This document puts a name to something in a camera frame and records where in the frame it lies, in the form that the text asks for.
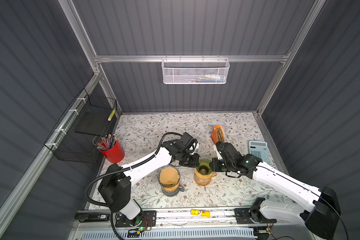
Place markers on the yellow marker on rail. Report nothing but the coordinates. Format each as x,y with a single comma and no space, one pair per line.
201,213

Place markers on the black wire wall basket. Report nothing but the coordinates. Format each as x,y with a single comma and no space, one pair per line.
75,138

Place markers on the red pencil cup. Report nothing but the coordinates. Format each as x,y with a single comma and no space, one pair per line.
111,148

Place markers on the orange coffee filter pack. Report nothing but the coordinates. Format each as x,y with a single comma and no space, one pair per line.
218,134

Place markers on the grey glass dripper cone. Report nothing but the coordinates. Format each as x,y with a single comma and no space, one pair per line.
167,185

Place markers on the green glass dripper cone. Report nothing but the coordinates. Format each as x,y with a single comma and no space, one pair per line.
204,167

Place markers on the amber glass carafe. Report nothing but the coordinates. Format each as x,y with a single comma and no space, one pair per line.
204,180

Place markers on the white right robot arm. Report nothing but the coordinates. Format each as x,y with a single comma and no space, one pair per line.
316,209

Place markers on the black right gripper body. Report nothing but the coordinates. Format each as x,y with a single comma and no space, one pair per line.
218,165

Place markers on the clear grey glass carafe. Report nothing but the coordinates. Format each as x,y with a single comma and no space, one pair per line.
182,189

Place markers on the white slotted cable duct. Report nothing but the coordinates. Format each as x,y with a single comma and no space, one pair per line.
191,233

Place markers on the wooden dripper ring base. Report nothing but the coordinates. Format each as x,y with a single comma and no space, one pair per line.
171,190

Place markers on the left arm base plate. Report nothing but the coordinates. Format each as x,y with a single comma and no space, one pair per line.
148,219

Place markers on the yellow marker in basket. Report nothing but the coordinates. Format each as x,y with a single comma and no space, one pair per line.
111,115

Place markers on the white mesh wall basket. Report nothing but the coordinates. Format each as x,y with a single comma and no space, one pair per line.
195,71

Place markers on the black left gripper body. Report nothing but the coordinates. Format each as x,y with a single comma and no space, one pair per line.
189,160

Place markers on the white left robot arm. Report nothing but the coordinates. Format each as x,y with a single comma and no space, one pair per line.
115,187

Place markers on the light blue calculator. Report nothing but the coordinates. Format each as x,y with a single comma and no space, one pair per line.
259,149

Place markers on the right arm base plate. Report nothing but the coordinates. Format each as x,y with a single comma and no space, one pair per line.
243,214

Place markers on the black device on rail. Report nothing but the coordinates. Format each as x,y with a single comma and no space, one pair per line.
91,217

